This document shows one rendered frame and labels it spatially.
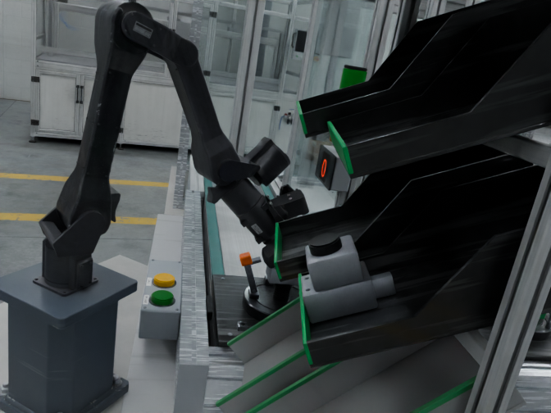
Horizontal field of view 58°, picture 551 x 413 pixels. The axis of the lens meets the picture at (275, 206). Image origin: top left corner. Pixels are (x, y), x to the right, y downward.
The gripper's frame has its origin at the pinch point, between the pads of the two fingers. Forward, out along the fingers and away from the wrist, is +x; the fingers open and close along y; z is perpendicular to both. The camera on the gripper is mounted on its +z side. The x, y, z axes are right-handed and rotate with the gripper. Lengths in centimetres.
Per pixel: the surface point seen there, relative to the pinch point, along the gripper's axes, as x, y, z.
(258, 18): -29, 105, 33
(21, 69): -163, 773, -226
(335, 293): -14.3, -42.6, 6.0
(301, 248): -12.2, -26.5, 4.7
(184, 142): -16, 82, -13
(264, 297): 3.8, -0.4, -9.0
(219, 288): -0.5, 6.0, -15.7
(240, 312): 2.0, -2.7, -13.5
